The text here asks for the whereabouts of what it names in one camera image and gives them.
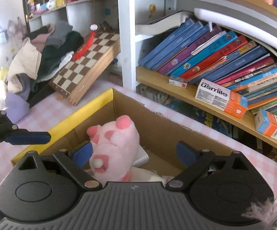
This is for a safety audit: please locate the blue orange white box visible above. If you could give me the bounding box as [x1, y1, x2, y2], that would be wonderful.
[255, 110, 277, 140]

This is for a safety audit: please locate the pink pig plush toy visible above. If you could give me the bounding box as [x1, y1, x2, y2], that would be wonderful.
[87, 115, 139, 185]

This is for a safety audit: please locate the yellow cardboard box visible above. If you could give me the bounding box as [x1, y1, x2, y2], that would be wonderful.
[11, 89, 231, 184]

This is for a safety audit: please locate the red tassel ornament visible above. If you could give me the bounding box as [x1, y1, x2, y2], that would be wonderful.
[73, 24, 98, 61]

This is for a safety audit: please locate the small white red box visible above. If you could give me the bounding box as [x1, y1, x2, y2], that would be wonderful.
[168, 76, 187, 88]

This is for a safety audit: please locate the white wooden bookshelf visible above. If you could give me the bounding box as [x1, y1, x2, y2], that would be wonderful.
[28, 0, 277, 156]

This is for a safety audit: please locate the row of leaning books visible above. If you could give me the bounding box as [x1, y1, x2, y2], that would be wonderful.
[136, 11, 277, 115]

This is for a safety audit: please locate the white orange usmile box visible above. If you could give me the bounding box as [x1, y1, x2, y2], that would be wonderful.
[195, 79, 248, 119]

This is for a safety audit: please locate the wooden chess board box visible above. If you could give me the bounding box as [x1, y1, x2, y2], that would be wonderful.
[50, 32, 120, 105]

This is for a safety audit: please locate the pile of clothes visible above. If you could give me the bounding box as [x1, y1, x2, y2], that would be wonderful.
[6, 21, 84, 124]

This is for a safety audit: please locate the pink cartoon table mat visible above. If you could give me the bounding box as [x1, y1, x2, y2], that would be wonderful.
[0, 80, 277, 195]

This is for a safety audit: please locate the white foam block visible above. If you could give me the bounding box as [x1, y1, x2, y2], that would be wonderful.
[132, 146, 149, 167]

